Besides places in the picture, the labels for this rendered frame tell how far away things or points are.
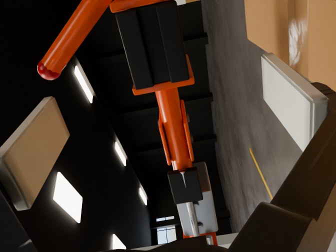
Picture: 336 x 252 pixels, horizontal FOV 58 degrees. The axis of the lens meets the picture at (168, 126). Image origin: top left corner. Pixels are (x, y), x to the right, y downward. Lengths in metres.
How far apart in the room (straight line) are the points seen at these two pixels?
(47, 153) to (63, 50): 0.16
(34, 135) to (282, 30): 0.27
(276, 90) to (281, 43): 0.19
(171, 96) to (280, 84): 0.16
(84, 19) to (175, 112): 0.12
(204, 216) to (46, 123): 0.26
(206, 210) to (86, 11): 0.26
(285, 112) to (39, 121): 0.13
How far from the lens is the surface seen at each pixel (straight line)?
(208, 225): 0.41
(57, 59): 0.33
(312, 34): 0.29
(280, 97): 0.17
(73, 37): 0.32
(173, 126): 0.31
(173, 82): 0.28
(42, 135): 0.18
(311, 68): 0.30
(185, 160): 0.34
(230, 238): 3.30
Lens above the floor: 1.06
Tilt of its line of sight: 4 degrees up
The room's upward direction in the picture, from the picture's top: 100 degrees counter-clockwise
